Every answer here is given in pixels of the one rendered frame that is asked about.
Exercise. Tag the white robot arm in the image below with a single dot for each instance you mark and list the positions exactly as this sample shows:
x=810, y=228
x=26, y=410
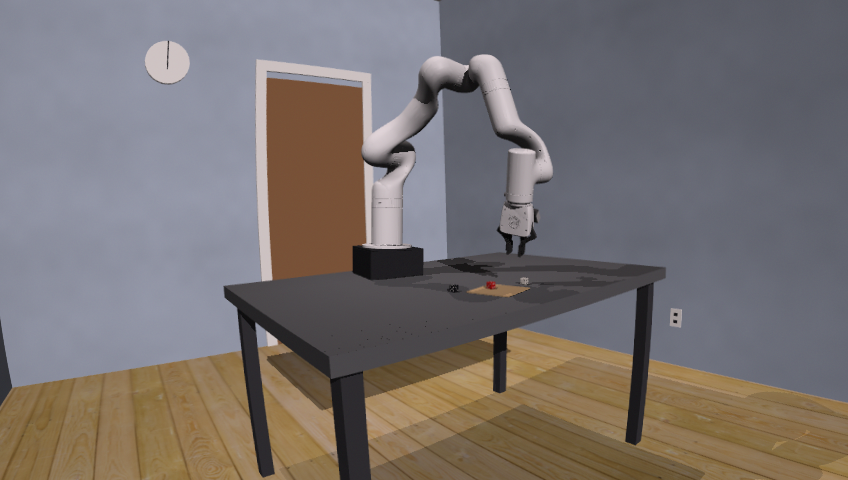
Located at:
x=387, y=148

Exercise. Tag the tan mat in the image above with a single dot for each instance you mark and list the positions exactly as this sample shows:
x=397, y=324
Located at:
x=499, y=290

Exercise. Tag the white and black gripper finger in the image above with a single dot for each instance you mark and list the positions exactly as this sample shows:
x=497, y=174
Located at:
x=521, y=248
x=508, y=240

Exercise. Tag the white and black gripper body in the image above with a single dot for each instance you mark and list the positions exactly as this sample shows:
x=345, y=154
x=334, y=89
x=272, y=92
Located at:
x=517, y=221

